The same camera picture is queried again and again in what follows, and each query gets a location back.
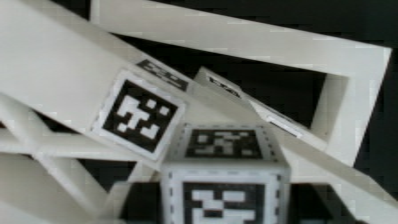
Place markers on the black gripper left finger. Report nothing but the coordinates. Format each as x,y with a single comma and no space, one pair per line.
131,204

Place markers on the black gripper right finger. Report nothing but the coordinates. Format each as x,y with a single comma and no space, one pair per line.
316,207

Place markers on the white fence frame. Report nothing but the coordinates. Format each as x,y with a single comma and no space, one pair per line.
350,61

